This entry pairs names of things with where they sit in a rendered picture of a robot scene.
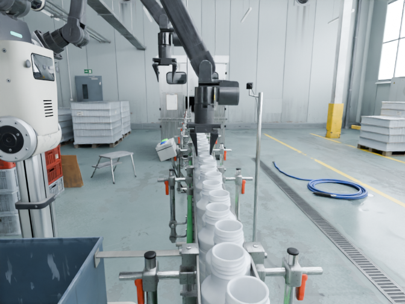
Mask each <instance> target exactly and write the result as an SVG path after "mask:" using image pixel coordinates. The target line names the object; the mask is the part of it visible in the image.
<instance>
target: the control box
mask: <svg viewBox="0 0 405 304"><path fill-rule="evenodd" d="M176 148H177V146H176V144H175V141H174V139H173V138H170V139H168V140H167V141H166V142H165V143H164V144H161V142H159V144H158V145H157V146H156V148H155V149H156V151H157V154H158V156H159V159H160V161H161V162H162V161H164V160H167V159H171V160H172V166H173V169H175V170H177V166H176V164H175V161H174V157H175V156H177V154H176ZM175 170H174V173H175V175H176V178H177V173H176V172H175ZM180 174H181V177H182V178H185V176H184V175H183V174H182V173H181V172H180Z"/></svg>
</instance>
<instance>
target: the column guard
mask: <svg viewBox="0 0 405 304"><path fill-rule="evenodd" d="M343 108H344V104H332V103H329V104H328V114H327V127H326V129H327V132H326V136H325V137H326V138H332V139H337V138H340V136H341V125H342V114H343Z"/></svg>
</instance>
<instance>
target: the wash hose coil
mask: <svg viewBox="0 0 405 304"><path fill-rule="evenodd" d="M272 163H274V164H275V167H276V168H277V169H278V170H279V172H281V173H283V174H285V175H287V176H289V177H293V178H295V179H299V180H308V181H310V182H309V183H308V184H307V187H308V188H309V189H310V190H311V191H312V192H313V194H316V195H320V196H326V197H330V198H338V199H344V200H356V199H361V198H365V197H366V196H367V195H368V191H367V190H366V189H365V188H364V187H363V186H360V185H358V184H356V183H353V182H349V181H345V180H339V179H302V178H298V177H295V176H291V175H288V174H286V173H285V172H283V171H281V170H280V168H279V167H277V166H276V163H275V161H272ZM318 183H341V184H345V185H349V186H352V187H354V188H356V189H358V190H359V191H358V192H355V193H352V194H337V193H332V192H325V191H322V190H319V189H317V188H315V185H316V184H318ZM312 185H313V186H312ZM362 192H363V194H361V193H362Z"/></svg>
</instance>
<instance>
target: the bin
mask: <svg viewBox="0 0 405 304"><path fill-rule="evenodd" d="M102 241H103V236H78V237H50V238H0V304H107V291H106V283H105V269H104V258H141V257H144V254H145V253H146V252H148V251H154V252H156V257H165V256H181V255H179V250H135V251H109V252H104V251H103V247H102Z"/></svg>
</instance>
